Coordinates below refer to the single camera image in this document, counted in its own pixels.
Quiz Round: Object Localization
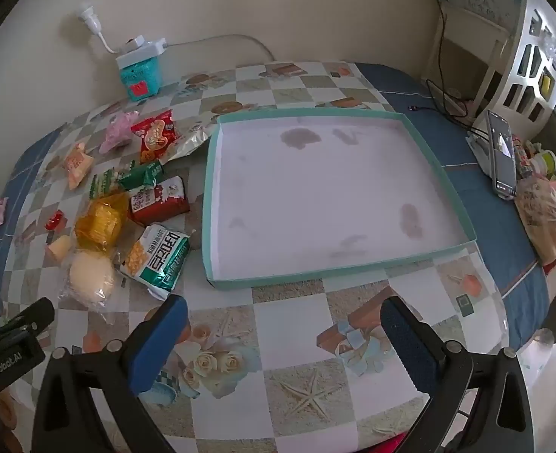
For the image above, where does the white power strip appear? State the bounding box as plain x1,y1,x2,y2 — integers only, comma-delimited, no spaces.
115,35,167,69

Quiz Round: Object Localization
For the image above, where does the round bread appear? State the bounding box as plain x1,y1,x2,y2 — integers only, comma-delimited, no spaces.
59,248,120,313

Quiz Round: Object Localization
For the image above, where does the red white milk snack pack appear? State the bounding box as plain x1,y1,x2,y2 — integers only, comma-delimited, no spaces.
130,176,190,226

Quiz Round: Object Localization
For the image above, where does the white wall plug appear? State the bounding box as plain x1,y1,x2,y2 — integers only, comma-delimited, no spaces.
78,3,117,55

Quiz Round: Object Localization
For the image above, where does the red peanut snack bag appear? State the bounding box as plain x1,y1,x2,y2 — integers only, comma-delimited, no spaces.
130,109,179,165

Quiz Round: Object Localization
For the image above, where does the small yellow cake piece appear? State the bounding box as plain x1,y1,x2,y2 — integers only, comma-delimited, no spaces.
45,235,73,263

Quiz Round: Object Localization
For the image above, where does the pink snack packet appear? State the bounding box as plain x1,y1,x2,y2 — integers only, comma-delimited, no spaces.
99,111,140,154

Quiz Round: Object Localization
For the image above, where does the smartphone on stand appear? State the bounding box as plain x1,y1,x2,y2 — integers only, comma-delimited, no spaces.
485,111,517,200

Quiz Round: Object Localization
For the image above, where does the dark green snack packet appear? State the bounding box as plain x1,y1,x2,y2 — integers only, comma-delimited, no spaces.
118,160,163,190

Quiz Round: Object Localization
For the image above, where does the patterned tablecloth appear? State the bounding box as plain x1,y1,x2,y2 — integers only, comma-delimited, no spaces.
0,62,549,452

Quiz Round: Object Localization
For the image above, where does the green white cracker packet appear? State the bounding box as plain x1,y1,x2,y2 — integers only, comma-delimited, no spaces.
119,224,190,300

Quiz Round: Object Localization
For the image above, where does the bag of brown snacks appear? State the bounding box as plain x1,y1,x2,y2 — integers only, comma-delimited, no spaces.
514,175,556,265

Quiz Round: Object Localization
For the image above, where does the white power cord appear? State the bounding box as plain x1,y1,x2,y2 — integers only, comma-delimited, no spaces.
164,32,277,64

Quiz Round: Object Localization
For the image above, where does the teal-rimmed cardboard tray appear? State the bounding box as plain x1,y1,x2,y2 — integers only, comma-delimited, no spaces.
201,108,476,290

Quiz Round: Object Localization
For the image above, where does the white phone stand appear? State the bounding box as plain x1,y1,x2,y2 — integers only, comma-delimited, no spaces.
465,132,491,178

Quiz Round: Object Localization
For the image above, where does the teal toy box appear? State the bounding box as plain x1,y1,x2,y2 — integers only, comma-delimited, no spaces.
119,57,162,102

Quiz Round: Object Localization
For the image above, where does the beige foil snack bag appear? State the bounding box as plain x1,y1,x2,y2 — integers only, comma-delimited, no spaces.
160,121,216,165

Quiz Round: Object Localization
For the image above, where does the green rice cracker packet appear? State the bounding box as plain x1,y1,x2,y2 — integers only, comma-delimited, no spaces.
88,162,134,200

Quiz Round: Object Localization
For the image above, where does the white lattice shelf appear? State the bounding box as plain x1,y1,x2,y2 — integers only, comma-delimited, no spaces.
468,0,556,140

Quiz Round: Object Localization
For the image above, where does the orange egg roll packet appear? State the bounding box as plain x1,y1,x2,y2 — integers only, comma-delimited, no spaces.
64,142,95,190

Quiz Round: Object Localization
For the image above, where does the small red candy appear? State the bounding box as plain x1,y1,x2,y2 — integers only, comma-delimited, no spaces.
45,210,67,232

